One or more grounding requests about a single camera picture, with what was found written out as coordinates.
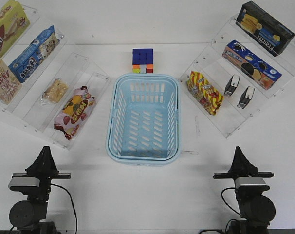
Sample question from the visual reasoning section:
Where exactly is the blue cookie bag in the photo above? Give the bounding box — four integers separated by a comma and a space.
9, 25, 59, 83

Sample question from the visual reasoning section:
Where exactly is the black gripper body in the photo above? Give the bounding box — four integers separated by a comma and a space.
12, 173, 71, 202
213, 172, 274, 202

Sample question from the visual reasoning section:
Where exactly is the clear acrylic left shelf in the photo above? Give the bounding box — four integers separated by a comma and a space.
0, 4, 111, 150

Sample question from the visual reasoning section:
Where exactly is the Pocky biscuit stick box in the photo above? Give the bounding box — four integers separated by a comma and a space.
0, 58, 22, 104

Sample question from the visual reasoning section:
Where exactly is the green and red cracker box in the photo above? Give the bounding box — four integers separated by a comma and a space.
0, 0, 30, 58

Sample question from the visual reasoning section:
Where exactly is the multicolour puzzle cube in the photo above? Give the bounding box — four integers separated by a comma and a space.
132, 48, 154, 74

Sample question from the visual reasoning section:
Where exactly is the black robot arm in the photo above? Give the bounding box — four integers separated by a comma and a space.
8, 146, 71, 234
213, 146, 276, 234

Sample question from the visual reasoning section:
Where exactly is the black Franzzi biscuit box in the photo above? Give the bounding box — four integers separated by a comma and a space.
236, 1, 295, 57

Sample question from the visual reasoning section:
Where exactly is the bread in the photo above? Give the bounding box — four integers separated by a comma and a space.
41, 78, 68, 104

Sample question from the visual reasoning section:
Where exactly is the blue orange sandwich cookie box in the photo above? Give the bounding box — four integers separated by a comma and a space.
222, 40, 282, 90

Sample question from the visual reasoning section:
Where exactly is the black white tissue pack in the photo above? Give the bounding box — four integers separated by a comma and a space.
223, 75, 240, 97
237, 86, 255, 109

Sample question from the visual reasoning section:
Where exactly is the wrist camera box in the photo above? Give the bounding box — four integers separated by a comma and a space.
8, 177, 40, 191
234, 177, 270, 192

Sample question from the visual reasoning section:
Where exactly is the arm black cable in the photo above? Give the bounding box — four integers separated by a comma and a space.
49, 184, 78, 234
221, 187, 243, 216

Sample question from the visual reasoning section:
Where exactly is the clear acrylic right shelf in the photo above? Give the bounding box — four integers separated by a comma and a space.
179, 16, 295, 137

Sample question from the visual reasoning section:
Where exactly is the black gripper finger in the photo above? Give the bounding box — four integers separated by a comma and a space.
239, 148, 258, 174
46, 146, 59, 174
229, 146, 240, 174
25, 146, 47, 174

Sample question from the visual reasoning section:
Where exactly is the light blue plastic basket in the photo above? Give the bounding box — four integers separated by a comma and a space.
106, 73, 181, 166

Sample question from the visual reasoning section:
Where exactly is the yellow red striped snack bag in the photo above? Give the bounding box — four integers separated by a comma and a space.
186, 71, 224, 116

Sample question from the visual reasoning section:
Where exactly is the clear acrylic shelf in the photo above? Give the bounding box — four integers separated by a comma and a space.
179, 16, 295, 137
0, 4, 111, 150

